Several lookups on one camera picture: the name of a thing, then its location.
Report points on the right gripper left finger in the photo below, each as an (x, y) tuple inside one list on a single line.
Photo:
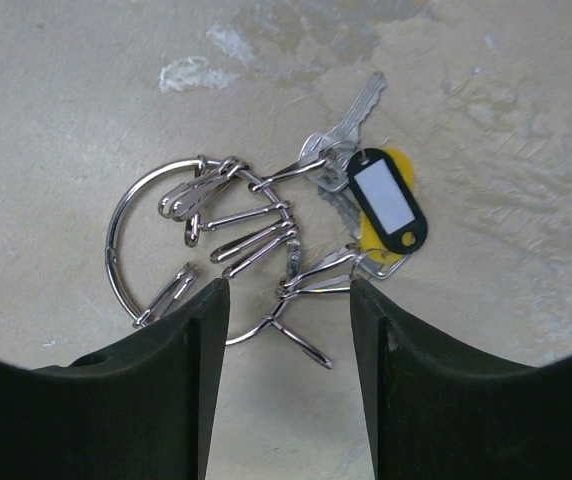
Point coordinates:
[(140, 408)]

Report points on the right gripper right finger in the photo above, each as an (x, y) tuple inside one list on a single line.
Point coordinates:
[(438, 408)]

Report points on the key with yellow tag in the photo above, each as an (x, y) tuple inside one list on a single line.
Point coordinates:
[(372, 189)]

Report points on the large metal keyring with clips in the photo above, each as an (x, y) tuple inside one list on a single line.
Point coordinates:
[(184, 203)]

